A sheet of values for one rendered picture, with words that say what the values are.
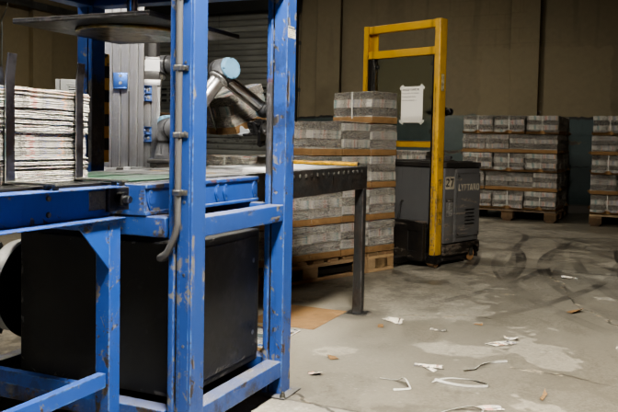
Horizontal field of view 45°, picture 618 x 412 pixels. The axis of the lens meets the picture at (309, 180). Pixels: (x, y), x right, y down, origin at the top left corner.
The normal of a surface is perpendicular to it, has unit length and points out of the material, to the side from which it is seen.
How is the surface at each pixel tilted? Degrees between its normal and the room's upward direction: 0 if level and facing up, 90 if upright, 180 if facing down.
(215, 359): 90
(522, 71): 90
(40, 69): 90
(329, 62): 90
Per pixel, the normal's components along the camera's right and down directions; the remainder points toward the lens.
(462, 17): -0.41, 0.04
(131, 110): 0.22, 0.06
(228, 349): 0.91, 0.04
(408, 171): -0.71, 0.02
